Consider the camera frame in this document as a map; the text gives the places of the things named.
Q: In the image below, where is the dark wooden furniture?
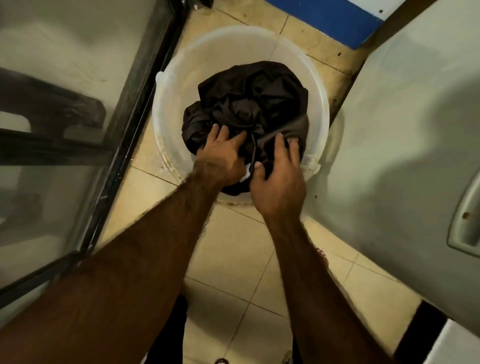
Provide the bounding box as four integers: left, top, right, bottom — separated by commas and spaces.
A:
0, 67, 113, 166

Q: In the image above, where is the white washing machine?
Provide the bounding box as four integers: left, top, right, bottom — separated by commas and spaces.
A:
303, 0, 480, 338

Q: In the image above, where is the person's right forearm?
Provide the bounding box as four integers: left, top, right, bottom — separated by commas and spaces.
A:
264, 213, 395, 364

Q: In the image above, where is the white appliance with blue base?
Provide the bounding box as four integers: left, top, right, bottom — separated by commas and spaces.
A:
264, 0, 408, 50

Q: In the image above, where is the translucent white plastic bucket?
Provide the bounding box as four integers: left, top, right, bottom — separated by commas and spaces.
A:
151, 25, 331, 205

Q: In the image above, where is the person's left hand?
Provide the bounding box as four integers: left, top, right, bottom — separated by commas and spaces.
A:
193, 123, 248, 188

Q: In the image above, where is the black eyelet curtain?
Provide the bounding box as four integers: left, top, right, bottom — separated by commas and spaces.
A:
181, 60, 310, 197

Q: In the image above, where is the person's right hand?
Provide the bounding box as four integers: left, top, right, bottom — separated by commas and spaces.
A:
249, 132, 308, 226

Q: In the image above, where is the person's left forearm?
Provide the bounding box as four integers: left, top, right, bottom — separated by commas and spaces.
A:
0, 176, 222, 364

